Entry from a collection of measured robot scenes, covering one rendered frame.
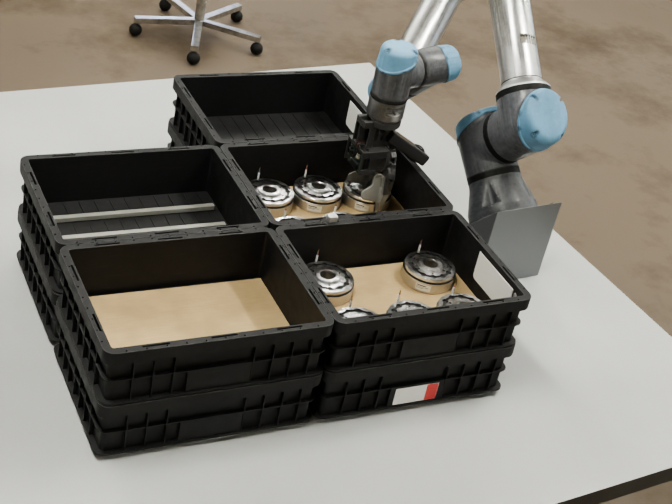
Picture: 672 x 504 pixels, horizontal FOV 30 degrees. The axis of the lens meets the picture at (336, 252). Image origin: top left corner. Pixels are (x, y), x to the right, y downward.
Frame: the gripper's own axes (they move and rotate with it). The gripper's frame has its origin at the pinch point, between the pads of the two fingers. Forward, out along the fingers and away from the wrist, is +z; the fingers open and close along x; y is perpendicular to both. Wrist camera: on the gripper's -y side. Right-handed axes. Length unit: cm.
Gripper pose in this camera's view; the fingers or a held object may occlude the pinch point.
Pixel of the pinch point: (373, 199)
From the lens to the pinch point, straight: 262.3
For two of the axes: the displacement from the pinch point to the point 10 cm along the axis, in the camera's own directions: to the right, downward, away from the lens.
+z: -1.8, 8.2, 5.5
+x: 4.0, 5.7, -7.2
